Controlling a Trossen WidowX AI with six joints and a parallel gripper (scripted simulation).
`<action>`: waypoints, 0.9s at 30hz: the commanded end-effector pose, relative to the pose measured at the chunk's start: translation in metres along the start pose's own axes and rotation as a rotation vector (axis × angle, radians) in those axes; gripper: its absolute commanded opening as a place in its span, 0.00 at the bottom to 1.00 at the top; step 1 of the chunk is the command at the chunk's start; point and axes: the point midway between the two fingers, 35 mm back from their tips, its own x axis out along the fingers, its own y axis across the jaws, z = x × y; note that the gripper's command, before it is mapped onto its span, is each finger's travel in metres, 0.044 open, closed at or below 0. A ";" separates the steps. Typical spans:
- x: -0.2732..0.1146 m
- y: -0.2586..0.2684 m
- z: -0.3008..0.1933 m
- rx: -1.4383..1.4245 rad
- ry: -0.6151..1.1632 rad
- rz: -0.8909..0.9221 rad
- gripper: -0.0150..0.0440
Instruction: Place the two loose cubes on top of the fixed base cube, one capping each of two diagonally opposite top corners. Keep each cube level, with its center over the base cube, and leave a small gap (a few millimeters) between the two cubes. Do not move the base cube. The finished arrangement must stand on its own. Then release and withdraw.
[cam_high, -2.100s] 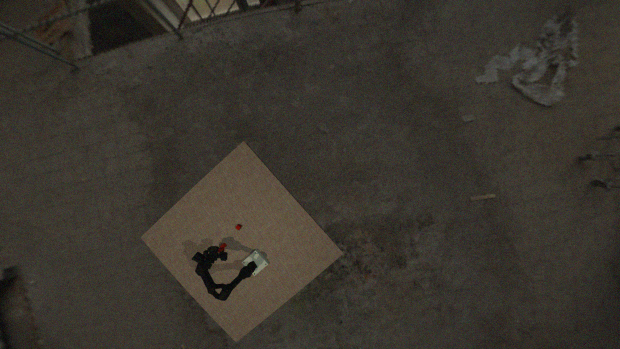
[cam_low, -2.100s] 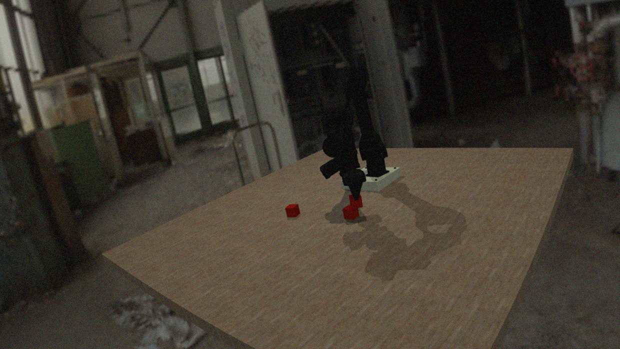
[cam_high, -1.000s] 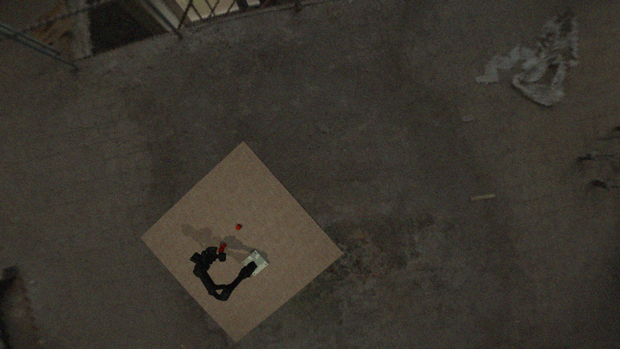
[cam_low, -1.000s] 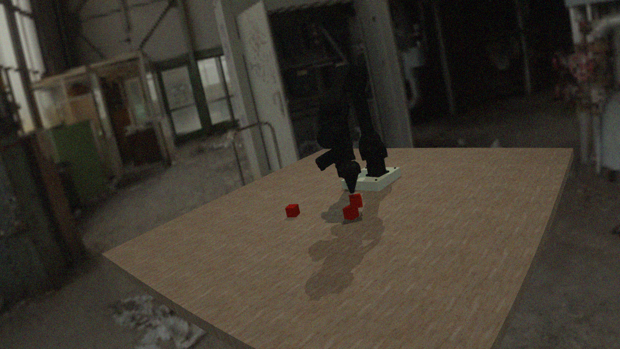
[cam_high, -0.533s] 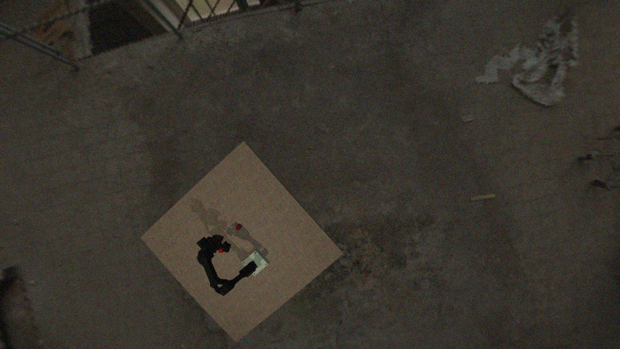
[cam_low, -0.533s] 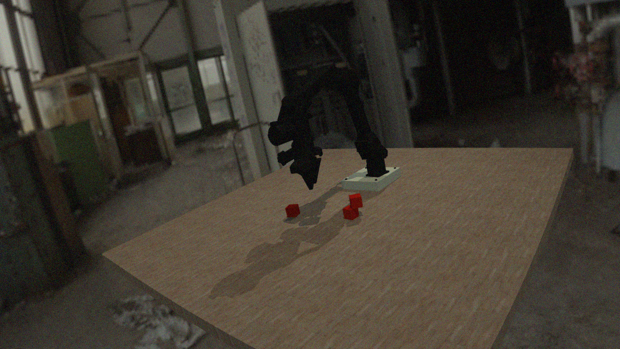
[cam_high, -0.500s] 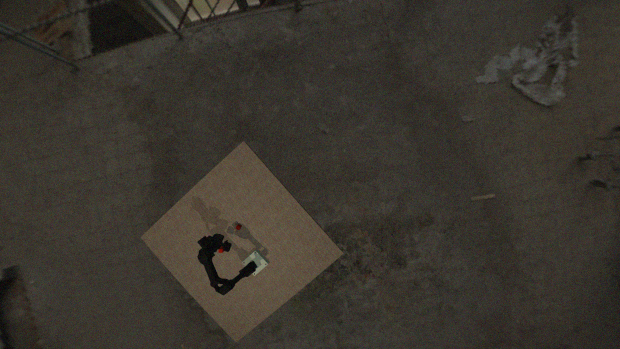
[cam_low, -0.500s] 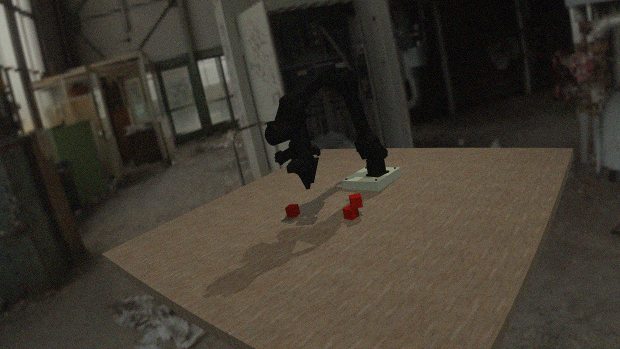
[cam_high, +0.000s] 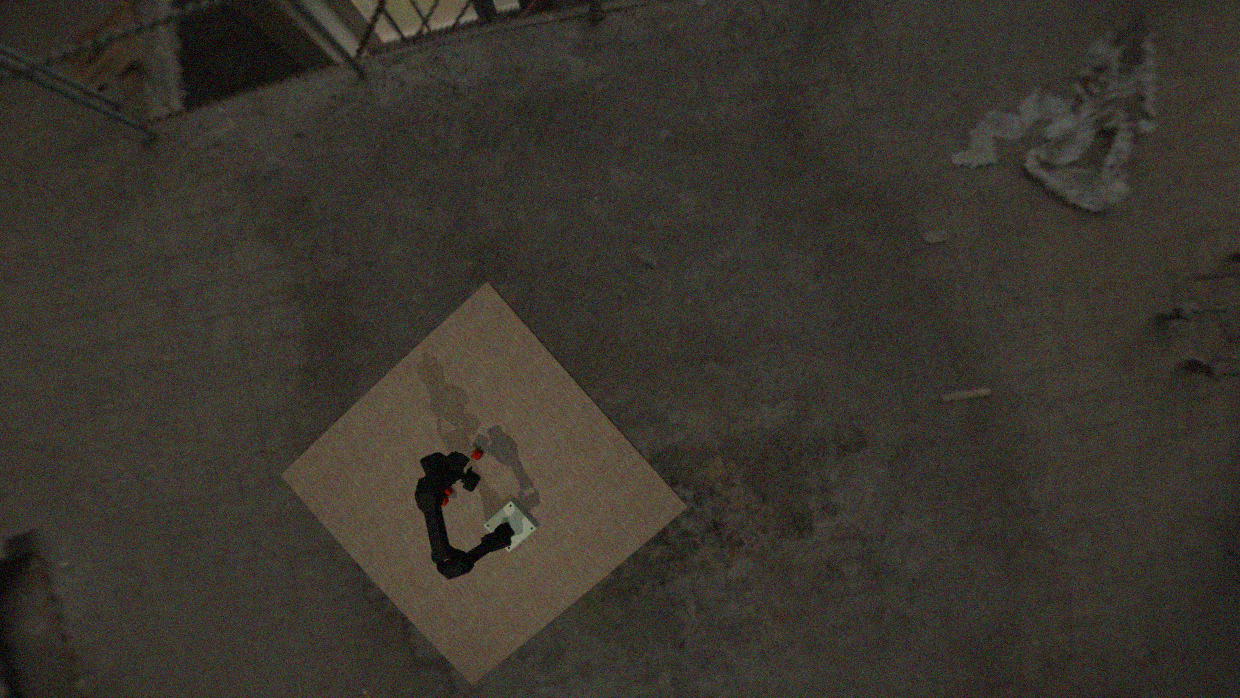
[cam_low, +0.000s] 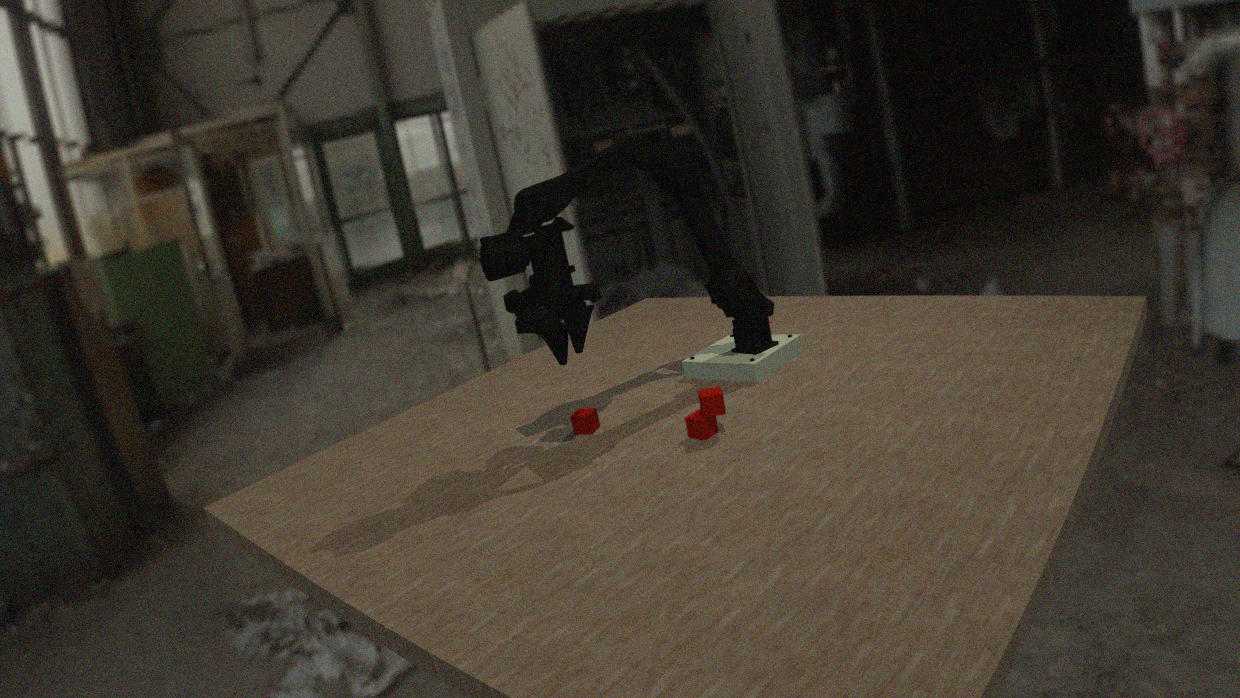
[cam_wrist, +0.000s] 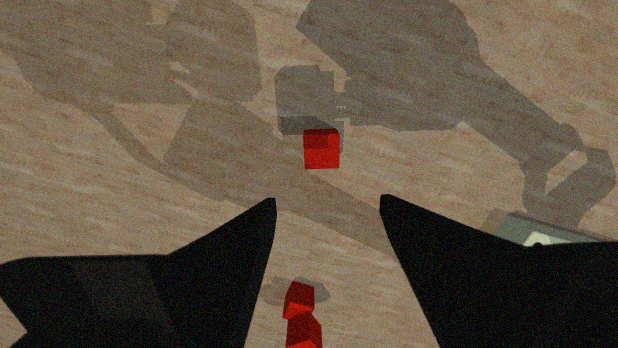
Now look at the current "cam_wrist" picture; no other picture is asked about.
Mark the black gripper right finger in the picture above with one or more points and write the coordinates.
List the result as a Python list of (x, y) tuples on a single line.
[(478, 290)]

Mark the red cube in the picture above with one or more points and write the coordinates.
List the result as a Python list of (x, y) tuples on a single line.
[(321, 148), (303, 331), (299, 300)]

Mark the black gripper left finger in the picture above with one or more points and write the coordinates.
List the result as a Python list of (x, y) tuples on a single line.
[(201, 296)]

